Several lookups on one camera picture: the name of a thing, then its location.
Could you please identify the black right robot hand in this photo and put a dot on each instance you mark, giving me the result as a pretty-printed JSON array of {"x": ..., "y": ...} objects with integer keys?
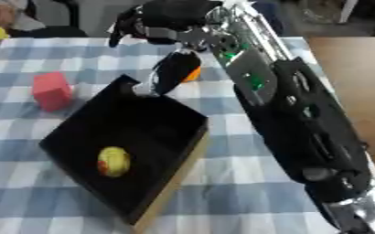
[{"x": 169, "y": 15}]

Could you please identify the red block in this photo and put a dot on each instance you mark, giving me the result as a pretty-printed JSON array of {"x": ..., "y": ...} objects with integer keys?
[{"x": 52, "y": 91}]

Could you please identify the silver and black right robot arm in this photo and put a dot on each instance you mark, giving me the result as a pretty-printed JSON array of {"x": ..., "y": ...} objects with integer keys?
[{"x": 303, "y": 122}]

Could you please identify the black chair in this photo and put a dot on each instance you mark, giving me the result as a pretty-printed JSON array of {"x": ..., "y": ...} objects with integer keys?
[{"x": 57, "y": 30}]

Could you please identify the orange block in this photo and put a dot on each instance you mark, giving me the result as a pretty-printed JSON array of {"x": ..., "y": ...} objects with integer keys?
[{"x": 194, "y": 75}]

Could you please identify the yellow toy fruit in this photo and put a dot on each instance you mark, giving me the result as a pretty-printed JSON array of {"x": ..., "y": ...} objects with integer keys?
[{"x": 114, "y": 161}]

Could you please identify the person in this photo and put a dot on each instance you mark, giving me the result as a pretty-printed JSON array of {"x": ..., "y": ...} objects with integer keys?
[{"x": 4, "y": 13}]

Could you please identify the black open box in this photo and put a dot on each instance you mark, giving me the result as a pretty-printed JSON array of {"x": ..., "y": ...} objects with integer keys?
[{"x": 143, "y": 131}]

